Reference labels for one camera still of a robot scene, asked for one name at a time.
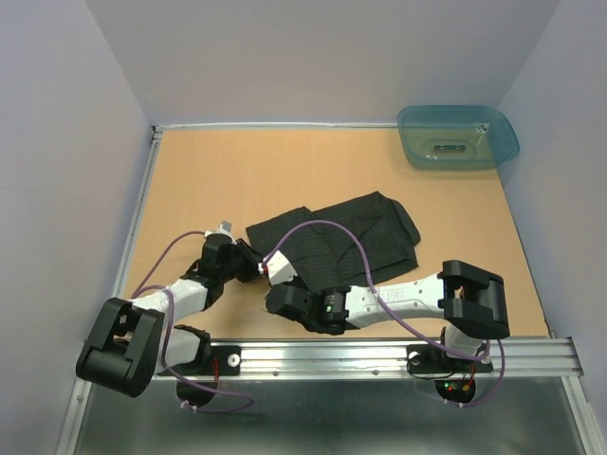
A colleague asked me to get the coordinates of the black striped long sleeve shirt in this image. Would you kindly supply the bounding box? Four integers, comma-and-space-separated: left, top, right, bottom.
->
246, 191, 421, 292

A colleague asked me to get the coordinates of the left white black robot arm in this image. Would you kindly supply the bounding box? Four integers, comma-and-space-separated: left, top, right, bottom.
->
76, 232, 262, 397

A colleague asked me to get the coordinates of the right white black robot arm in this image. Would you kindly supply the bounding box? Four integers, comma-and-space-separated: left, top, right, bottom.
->
266, 260, 510, 376

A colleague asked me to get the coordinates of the teal translucent plastic bin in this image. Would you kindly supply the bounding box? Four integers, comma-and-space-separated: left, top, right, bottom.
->
396, 105, 520, 171

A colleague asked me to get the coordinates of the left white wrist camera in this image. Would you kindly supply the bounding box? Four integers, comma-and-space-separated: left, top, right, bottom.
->
204, 220, 232, 238

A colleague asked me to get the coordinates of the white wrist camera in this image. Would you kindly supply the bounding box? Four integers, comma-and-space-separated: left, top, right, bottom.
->
204, 220, 232, 238
258, 250, 298, 286

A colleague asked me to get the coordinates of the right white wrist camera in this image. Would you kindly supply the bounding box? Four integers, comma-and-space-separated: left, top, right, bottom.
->
258, 250, 298, 286

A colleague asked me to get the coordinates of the aluminium left side rail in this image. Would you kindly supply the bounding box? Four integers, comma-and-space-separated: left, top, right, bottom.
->
110, 125, 163, 297

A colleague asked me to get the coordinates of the aluminium front mounting rail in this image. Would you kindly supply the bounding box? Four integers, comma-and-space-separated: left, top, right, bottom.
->
212, 337, 583, 381

